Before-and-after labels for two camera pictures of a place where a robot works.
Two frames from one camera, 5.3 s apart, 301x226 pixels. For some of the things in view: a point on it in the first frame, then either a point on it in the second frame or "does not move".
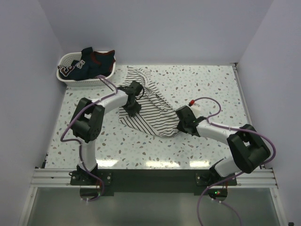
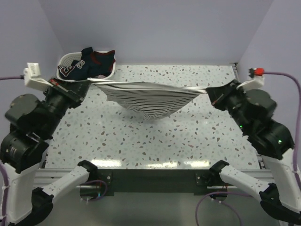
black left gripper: x=137 y=108 → x=75 y=91
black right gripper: x=180 y=128 → x=217 y=94
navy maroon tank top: x=91 y=65 does not move
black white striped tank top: x=157 y=116 → x=148 y=100
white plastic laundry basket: x=68 y=59 does not move
